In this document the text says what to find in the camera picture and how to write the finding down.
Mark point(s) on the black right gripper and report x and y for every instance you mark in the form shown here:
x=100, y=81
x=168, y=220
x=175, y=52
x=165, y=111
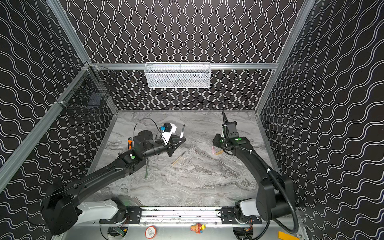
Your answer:
x=231, y=134

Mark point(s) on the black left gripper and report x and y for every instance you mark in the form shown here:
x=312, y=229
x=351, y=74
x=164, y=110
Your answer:
x=169, y=147

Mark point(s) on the tan fountain pen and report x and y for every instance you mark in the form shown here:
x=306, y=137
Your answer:
x=178, y=158

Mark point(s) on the thin pink pen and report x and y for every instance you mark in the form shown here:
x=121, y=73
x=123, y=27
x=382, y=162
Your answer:
x=182, y=131

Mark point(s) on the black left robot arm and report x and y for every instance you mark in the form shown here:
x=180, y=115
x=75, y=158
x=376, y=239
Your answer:
x=60, y=205

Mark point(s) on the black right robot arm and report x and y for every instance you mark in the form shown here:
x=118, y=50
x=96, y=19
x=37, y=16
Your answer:
x=275, y=194

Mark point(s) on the green pen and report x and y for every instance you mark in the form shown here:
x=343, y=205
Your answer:
x=147, y=169

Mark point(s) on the small red yellow toy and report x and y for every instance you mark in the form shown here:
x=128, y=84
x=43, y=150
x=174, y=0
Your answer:
x=198, y=228

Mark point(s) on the red white tape roll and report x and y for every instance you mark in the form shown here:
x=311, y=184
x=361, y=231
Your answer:
x=150, y=232

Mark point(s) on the yellow block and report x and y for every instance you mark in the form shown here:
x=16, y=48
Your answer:
x=285, y=236

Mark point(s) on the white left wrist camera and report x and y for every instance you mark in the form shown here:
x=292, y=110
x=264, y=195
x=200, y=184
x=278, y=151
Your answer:
x=166, y=132

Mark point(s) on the orange handled screwdriver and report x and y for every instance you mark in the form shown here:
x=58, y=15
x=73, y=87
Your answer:
x=130, y=143

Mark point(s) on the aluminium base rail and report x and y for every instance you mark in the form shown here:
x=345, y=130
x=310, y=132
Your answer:
x=111, y=214

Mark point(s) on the white wire mesh basket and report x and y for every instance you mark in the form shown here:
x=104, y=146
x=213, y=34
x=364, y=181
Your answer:
x=177, y=75

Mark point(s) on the black wire mesh basket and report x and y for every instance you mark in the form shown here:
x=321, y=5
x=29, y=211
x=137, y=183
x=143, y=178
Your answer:
x=90, y=100

